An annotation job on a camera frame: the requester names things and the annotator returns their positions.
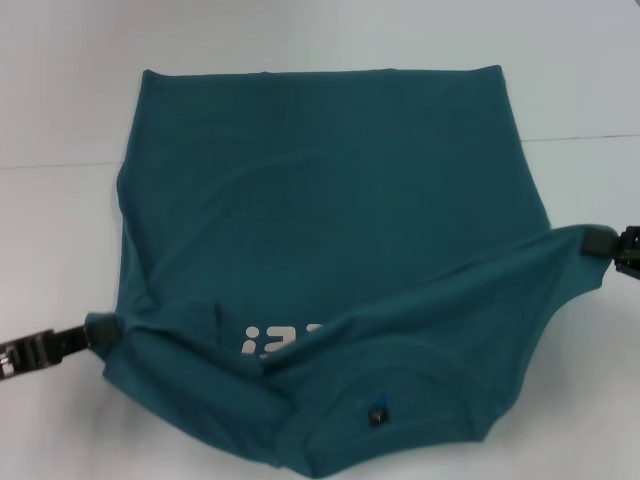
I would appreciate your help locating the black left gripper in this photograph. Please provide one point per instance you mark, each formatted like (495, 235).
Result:
(25, 352)

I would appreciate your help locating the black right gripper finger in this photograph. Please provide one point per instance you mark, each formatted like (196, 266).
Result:
(600, 242)

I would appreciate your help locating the teal blue printed t-shirt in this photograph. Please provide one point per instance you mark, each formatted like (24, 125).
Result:
(320, 200)

